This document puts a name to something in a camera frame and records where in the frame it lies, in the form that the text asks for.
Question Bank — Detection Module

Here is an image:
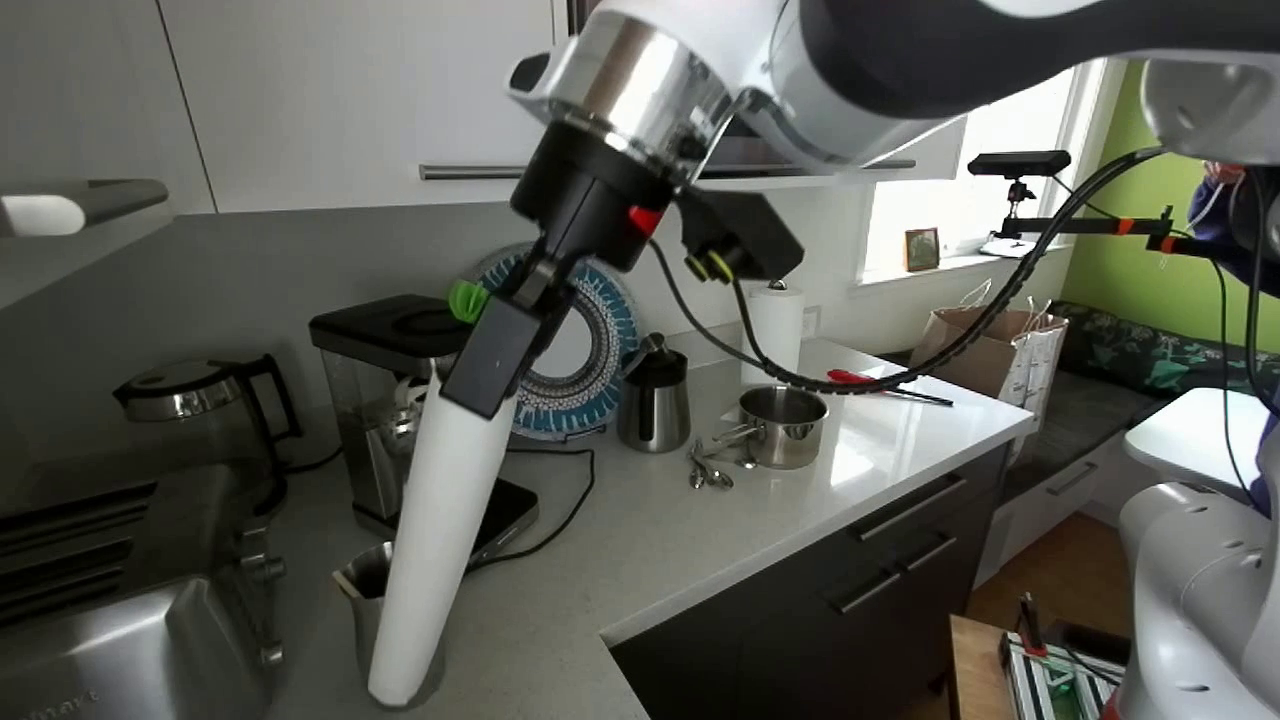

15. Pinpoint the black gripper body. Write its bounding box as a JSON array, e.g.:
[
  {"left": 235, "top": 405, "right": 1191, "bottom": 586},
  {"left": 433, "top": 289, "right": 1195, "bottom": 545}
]
[{"left": 514, "top": 124, "right": 676, "bottom": 270}]

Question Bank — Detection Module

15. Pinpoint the white paper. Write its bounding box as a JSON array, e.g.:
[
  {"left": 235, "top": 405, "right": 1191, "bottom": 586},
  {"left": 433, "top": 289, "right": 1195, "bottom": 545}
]
[{"left": 365, "top": 365, "right": 520, "bottom": 713}]

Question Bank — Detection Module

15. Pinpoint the silver metal cup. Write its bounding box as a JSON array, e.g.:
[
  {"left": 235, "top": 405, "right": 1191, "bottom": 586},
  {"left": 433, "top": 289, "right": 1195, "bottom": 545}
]
[{"left": 328, "top": 545, "right": 452, "bottom": 702}]

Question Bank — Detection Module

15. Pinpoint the small green object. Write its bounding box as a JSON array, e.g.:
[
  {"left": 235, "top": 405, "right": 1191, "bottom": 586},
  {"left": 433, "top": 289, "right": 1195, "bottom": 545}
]
[{"left": 445, "top": 274, "right": 496, "bottom": 327}]

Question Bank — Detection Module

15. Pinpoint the blue patterned plate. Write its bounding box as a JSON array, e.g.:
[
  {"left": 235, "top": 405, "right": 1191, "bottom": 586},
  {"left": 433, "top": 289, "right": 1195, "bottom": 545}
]
[{"left": 472, "top": 239, "right": 646, "bottom": 447}]

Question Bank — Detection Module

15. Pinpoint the black coffee maker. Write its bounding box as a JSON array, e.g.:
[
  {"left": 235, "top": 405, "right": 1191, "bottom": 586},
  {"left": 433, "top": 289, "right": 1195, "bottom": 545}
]
[{"left": 310, "top": 292, "right": 546, "bottom": 552}]

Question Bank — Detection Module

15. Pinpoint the steel carafe with black lid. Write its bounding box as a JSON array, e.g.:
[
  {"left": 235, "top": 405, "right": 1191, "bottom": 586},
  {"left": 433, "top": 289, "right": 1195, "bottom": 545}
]
[{"left": 615, "top": 333, "right": 697, "bottom": 454}]

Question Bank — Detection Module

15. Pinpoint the small metal spoon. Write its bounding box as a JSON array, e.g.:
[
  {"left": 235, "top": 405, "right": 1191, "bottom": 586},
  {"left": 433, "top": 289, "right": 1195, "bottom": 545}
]
[{"left": 684, "top": 442, "right": 739, "bottom": 493}]

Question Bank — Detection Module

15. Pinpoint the steel microwave oven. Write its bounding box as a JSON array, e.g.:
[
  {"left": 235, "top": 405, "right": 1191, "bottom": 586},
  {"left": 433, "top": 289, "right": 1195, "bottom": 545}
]
[{"left": 691, "top": 124, "right": 930, "bottom": 182}]

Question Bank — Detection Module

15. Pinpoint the white upper cabinet door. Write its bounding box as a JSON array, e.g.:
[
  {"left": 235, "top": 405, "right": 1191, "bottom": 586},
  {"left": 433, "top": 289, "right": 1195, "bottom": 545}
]
[
  {"left": 0, "top": 0, "right": 217, "bottom": 222},
  {"left": 155, "top": 0, "right": 563, "bottom": 219}
]

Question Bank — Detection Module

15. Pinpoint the dark kitchen base cabinet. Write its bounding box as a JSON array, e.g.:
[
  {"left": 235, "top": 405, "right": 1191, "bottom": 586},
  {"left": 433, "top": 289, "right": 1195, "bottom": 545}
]
[{"left": 611, "top": 434, "right": 1016, "bottom": 720}]

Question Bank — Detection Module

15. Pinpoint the brown cardboard box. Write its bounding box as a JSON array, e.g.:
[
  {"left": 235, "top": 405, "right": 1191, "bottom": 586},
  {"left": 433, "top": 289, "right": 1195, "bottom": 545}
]
[{"left": 913, "top": 304, "right": 1071, "bottom": 413}]

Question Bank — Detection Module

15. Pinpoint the grey range hood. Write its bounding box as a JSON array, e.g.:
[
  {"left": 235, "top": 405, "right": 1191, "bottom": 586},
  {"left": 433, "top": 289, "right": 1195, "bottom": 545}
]
[{"left": 0, "top": 175, "right": 178, "bottom": 310}]

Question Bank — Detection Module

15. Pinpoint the patterned bench cushion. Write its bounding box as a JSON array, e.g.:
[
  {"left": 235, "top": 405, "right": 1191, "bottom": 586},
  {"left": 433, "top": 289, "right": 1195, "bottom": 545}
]
[{"left": 1056, "top": 298, "right": 1280, "bottom": 405}]

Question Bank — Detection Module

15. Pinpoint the white tray of tools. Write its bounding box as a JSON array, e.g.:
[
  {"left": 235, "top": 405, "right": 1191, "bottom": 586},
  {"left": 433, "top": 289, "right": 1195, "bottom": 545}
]
[{"left": 996, "top": 623, "right": 1137, "bottom": 720}]

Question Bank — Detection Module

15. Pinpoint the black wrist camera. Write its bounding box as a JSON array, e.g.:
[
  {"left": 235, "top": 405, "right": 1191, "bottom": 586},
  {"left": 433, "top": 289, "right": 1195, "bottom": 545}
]
[{"left": 676, "top": 182, "right": 810, "bottom": 282}]

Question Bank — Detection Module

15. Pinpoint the black coffee maker cord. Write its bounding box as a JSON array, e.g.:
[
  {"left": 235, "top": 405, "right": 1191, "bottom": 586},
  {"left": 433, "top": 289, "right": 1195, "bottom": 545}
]
[{"left": 472, "top": 442, "right": 599, "bottom": 570}]

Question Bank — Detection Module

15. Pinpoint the small picture frame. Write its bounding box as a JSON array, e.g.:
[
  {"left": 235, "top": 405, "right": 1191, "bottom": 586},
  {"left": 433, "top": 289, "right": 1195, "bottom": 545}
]
[{"left": 900, "top": 222, "right": 944, "bottom": 274}]

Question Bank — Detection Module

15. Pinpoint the black camera on stand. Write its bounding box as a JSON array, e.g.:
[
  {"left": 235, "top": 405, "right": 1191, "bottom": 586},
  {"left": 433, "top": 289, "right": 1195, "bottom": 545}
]
[{"left": 965, "top": 145, "right": 1191, "bottom": 263}]

